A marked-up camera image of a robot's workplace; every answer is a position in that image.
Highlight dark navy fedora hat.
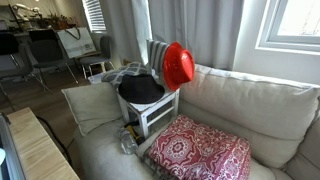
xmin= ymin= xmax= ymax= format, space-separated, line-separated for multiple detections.
xmin=117 ymin=73 xmax=166 ymax=105

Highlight shiny red fedora hat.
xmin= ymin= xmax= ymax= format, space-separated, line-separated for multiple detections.
xmin=162 ymin=41 xmax=196 ymax=92

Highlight small white wooden chair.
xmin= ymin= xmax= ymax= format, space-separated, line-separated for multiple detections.
xmin=115 ymin=39 xmax=181 ymax=139

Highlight grey visitor chair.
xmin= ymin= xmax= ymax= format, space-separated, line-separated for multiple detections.
xmin=78 ymin=35 xmax=116 ymax=80

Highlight beige fabric sofa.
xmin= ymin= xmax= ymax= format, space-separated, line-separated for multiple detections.
xmin=70 ymin=61 xmax=320 ymax=180

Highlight black mesh office chair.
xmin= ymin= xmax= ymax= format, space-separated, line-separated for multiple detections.
xmin=0 ymin=31 xmax=52 ymax=95

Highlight grey white striped cloth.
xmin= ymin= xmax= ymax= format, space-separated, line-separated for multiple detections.
xmin=146 ymin=39 xmax=170 ymax=75

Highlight grey white lattice pillow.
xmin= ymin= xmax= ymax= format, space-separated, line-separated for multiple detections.
xmin=101 ymin=61 xmax=150 ymax=90

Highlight yellow black tool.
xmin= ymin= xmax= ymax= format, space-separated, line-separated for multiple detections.
xmin=124 ymin=121 xmax=146 ymax=145

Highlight clear plastic bottle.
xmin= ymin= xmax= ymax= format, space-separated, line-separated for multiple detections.
xmin=119 ymin=128 xmax=140 ymax=156

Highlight loose beige cushion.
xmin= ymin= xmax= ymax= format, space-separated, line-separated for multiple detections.
xmin=61 ymin=81 xmax=123 ymax=137

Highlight red patterned pillow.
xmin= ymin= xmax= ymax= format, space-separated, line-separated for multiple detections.
xmin=144 ymin=114 xmax=253 ymax=180

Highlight white tote bag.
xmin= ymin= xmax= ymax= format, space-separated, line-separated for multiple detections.
xmin=56 ymin=26 xmax=97 ymax=60

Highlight white window blinds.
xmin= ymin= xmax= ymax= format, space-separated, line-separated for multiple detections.
xmin=81 ymin=0 xmax=107 ymax=34

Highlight potted plant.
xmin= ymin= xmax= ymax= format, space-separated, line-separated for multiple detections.
xmin=45 ymin=12 xmax=78 ymax=31

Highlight light wooden table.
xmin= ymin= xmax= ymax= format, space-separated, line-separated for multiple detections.
xmin=5 ymin=106 xmax=81 ymax=180

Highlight white framed window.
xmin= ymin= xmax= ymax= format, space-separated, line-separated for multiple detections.
xmin=255 ymin=0 xmax=320 ymax=53

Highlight black floor cable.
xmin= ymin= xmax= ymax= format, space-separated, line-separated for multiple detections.
xmin=35 ymin=115 xmax=73 ymax=166

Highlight aluminium frame rail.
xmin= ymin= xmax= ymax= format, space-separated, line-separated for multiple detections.
xmin=0 ymin=112 xmax=27 ymax=180

